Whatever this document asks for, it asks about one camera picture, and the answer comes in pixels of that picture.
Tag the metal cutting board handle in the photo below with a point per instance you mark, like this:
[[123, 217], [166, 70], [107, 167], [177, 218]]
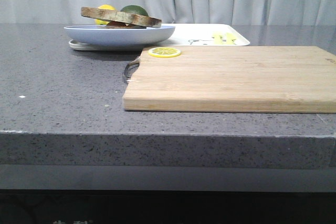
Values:
[[130, 68]]

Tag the white bear print tray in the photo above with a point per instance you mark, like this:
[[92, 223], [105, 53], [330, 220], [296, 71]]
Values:
[[184, 34]]

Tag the yellow plastic fork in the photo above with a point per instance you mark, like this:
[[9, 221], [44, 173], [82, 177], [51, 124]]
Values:
[[218, 38]]

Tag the bread slice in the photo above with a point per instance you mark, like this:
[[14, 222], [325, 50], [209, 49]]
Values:
[[129, 26], [118, 16]]

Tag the yellow plastic knife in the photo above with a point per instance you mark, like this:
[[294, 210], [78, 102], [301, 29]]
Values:
[[230, 39]]

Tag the fried egg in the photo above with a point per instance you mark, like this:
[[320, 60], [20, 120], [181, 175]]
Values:
[[115, 23]]

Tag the yellow lemon slice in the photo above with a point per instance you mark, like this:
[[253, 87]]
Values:
[[164, 52]]

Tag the light blue round plate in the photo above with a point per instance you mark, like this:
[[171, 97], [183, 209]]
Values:
[[102, 36]]

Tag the back yellow lemon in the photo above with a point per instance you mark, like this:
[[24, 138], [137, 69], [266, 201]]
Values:
[[104, 6]]

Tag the wooden cutting board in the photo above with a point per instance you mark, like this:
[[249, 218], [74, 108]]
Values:
[[263, 79]]

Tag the green lime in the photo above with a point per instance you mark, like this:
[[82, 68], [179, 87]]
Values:
[[134, 9]]

